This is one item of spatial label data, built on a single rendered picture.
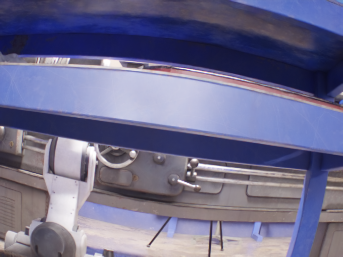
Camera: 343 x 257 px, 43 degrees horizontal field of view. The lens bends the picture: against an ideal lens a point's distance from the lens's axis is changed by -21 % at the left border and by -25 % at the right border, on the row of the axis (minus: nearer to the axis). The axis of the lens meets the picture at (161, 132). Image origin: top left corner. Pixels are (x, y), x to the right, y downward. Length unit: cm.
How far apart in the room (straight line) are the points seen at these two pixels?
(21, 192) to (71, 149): 97
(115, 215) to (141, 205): 345
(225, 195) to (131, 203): 48
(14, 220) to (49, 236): 136
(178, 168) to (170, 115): 186
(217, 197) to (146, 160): 41
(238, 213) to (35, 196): 106
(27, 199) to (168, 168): 81
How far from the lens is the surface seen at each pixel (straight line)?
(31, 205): 271
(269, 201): 270
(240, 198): 268
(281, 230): 605
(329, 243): 282
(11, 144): 265
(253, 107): 64
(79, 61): 186
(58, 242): 141
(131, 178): 248
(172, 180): 244
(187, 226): 590
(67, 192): 179
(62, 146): 183
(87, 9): 100
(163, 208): 249
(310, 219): 114
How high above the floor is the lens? 54
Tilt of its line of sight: 5 degrees up
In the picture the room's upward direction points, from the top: 8 degrees clockwise
